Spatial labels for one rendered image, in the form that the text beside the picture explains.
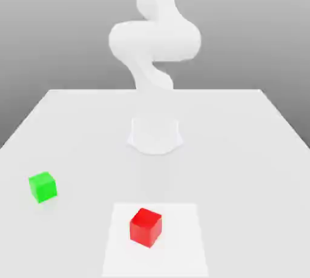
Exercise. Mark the small red cube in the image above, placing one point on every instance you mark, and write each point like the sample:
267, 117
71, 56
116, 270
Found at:
145, 228

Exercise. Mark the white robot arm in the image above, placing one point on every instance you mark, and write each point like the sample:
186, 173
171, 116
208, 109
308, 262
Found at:
155, 40

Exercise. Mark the small green cube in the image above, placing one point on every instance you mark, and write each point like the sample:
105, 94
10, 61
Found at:
43, 187

